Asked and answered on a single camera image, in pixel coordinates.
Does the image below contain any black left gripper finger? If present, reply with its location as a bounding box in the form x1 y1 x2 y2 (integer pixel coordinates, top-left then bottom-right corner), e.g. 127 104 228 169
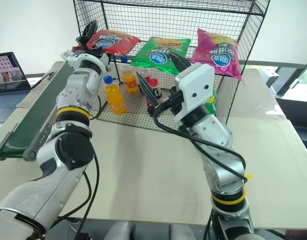
79 20 98 39

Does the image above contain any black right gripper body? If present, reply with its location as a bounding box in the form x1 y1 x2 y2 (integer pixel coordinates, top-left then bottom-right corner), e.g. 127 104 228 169
169 85 185 117

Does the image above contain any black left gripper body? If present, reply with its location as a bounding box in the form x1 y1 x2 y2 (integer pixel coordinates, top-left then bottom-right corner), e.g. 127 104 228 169
75 36 106 58

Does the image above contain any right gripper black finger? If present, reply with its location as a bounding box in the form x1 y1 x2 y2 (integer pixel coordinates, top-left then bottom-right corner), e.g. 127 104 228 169
136 71 161 109
168 50 193 76

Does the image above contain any green conveyor belt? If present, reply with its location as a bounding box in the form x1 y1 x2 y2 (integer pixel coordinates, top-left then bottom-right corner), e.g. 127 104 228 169
0 61 77 161

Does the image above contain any red soda bottle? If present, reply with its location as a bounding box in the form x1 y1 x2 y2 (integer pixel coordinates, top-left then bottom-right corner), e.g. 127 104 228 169
142 69 165 117

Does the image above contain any red chip bag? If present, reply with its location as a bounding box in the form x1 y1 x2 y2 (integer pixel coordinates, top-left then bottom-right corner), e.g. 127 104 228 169
85 29 141 55

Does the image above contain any green chip bag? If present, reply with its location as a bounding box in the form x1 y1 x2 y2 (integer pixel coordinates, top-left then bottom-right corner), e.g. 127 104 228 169
130 36 192 76

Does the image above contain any clear bottle blue cap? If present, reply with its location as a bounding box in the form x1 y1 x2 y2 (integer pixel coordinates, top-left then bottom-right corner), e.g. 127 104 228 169
115 56 136 75

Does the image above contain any orange soda bottle blue cap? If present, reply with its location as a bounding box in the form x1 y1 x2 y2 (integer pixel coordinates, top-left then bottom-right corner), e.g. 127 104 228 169
102 75 127 116

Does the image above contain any magenta chip bag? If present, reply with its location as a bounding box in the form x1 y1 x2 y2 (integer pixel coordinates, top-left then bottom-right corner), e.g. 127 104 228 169
190 28 243 81

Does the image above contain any green soda bottle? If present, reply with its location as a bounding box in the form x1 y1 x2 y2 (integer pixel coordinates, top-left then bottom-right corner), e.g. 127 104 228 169
204 87 218 116

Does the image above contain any grey laptop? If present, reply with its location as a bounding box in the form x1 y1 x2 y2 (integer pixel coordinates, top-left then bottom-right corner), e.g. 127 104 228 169
0 51 32 124

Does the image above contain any grey rounded shape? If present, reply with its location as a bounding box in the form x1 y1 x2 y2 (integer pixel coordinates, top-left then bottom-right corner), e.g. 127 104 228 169
110 221 136 240

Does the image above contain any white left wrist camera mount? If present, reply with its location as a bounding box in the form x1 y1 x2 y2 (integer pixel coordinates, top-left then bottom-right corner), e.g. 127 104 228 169
60 49 110 76

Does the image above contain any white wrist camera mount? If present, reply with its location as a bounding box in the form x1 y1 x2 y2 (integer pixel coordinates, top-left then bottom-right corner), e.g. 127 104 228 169
174 62 216 123
60 49 110 76

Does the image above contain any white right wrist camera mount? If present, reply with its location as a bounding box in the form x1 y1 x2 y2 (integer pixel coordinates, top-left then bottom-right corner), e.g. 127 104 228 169
174 62 216 123

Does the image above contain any black wire mesh rack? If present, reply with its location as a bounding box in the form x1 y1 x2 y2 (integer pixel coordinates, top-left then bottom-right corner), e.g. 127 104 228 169
72 0 271 133

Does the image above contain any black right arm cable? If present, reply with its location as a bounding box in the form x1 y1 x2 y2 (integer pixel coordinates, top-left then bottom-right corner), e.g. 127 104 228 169
152 91 249 185

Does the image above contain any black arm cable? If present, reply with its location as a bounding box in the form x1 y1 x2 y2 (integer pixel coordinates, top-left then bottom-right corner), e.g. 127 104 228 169
152 91 249 185
47 94 103 240

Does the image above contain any thin black table cable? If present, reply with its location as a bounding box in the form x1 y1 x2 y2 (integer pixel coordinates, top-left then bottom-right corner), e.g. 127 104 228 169
30 71 55 89

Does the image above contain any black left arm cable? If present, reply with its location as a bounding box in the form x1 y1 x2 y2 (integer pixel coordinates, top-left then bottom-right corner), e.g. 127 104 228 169
47 94 103 240

